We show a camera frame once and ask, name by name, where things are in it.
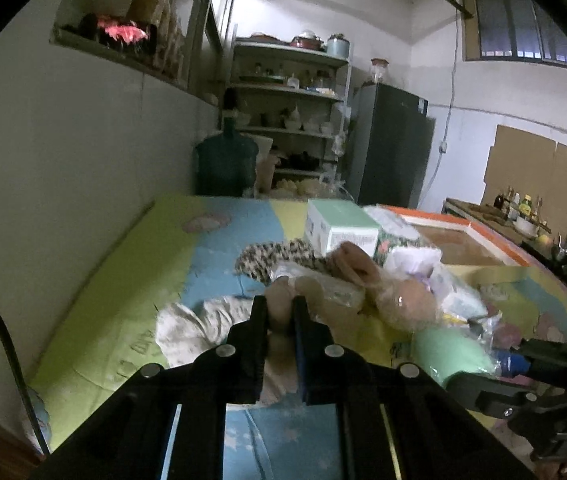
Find colourful cartoon play mat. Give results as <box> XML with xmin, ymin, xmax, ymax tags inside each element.
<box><xmin>25</xmin><ymin>194</ymin><xmax>567</xmax><ymax>480</ymax></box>

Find black cable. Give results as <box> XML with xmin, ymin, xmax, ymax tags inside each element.
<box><xmin>0</xmin><ymin>268</ymin><xmax>53</xmax><ymax>456</ymax></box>

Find jars on window ledge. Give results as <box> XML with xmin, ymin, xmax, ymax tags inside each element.
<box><xmin>125</xmin><ymin>0</ymin><xmax>185</xmax><ymax>80</ymax></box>

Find leopard print cloth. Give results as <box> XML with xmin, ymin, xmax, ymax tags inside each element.
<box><xmin>234</xmin><ymin>238</ymin><xmax>328</xmax><ymax>285</ymax></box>

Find floral tissue pack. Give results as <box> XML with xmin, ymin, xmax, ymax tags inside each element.
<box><xmin>364</xmin><ymin>206</ymin><xmax>443</xmax><ymax>276</ymax></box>

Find white patterned cloth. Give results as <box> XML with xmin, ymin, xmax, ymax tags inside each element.
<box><xmin>156</xmin><ymin>294</ymin><xmax>300</xmax><ymax>406</ymax></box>

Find dark refrigerator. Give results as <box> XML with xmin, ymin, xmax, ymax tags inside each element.
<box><xmin>344</xmin><ymin>84</ymin><xmax>433</xmax><ymax>208</ymax></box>

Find metal storage shelf rack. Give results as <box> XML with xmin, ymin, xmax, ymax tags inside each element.
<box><xmin>227</xmin><ymin>34</ymin><xmax>352</xmax><ymax>184</ymax></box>

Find dark green water jug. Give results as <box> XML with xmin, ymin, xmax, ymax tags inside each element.
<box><xmin>195</xmin><ymin>88</ymin><xmax>259</xmax><ymax>197</ymax></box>

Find cardboard sheets on wall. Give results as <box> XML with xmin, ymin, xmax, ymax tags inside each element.
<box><xmin>482</xmin><ymin>125</ymin><xmax>567</xmax><ymax>234</ymax></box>

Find glass jar on fridge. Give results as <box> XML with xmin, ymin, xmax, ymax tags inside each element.
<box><xmin>370</xmin><ymin>58</ymin><xmax>389</xmax><ymax>84</ymax></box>

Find mint green soft toy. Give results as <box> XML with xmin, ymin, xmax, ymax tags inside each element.
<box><xmin>410</xmin><ymin>327</ymin><xmax>498</xmax><ymax>387</ymax></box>

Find barred window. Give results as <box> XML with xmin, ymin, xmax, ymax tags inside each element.
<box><xmin>461</xmin><ymin>0</ymin><xmax>567</xmax><ymax>68</ymax></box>

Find glowing screen on ledge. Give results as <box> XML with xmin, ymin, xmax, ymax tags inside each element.
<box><xmin>96</xmin><ymin>14</ymin><xmax>150</xmax><ymax>52</ymax></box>

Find pink plush toy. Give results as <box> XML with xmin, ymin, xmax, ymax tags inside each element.
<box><xmin>327</xmin><ymin>242</ymin><xmax>441</xmax><ymax>332</ymax></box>

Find light blue pot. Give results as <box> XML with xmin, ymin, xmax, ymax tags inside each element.
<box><xmin>325</xmin><ymin>34</ymin><xmax>349</xmax><ymax>58</ymax></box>

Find orange rimmed cardboard box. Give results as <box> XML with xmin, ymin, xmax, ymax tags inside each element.
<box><xmin>385</xmin><ymin>206</ymin><xmax>535</xmax><ymax>266</ymax></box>

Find kitchen counter with bottles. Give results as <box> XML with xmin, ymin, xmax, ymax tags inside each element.
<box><xmin>442</xmin><ymin>198</ymin><xmax>567</xmax><ymax>285</ymax></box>

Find green white carton box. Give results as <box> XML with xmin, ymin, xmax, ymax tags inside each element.
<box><xmin>304</xmin><ymin>198</ymin><xmax>380</xmax><ymax>257</ymax></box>

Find plastic bag of produce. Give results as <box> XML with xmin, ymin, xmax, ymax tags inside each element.
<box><xmin>270</xmin><ymin>178</ymin><xmax>349</xmax><ymax>200</ymax></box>

